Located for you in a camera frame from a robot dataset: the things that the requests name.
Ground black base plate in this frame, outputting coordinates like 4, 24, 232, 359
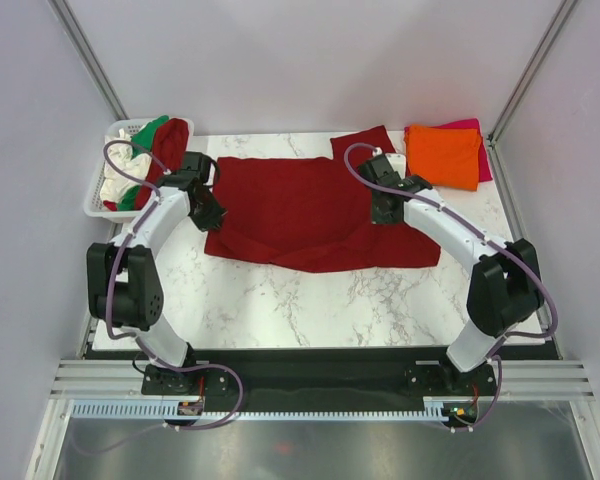
82, 344, 499, 414

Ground right aluminium frame post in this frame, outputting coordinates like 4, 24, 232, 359
487, 0, 580, 148

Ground green t-shirt in basket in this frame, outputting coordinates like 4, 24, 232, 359
116, 115, 169, 211

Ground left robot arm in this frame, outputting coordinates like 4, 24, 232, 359
86, 152, 227, 393

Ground white slotted cable duct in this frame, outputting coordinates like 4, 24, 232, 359
70, 397, 451, 422

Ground white plastic basket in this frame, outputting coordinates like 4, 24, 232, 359
84, 115, 194, 223

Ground dark red t-shirt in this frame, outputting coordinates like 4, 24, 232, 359
204, 126, 440, 273

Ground aluminium frame post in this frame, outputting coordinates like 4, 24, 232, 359
48, 0, 129, 120
487, 0, 580, 148

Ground folded pink t-shirt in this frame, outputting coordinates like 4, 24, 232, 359
403, 117, 493, 183

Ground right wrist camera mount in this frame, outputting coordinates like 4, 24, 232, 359
384, 153, 407, 178

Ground white t-shirt in basket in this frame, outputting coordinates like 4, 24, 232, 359
99, 128, 154, 202

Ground dark red shirt in basket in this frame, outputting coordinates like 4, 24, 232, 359
135, 117, 189, 210

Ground folded orange t-shirt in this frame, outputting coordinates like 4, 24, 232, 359
404, 123, 482, 193

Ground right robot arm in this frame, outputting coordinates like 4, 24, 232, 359
355, 147, 545, 394

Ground aluminium front rail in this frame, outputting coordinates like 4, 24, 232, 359
50, 360, 594, 401

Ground left aluminium frame post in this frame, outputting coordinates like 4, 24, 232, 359
48, 0, 129, 120

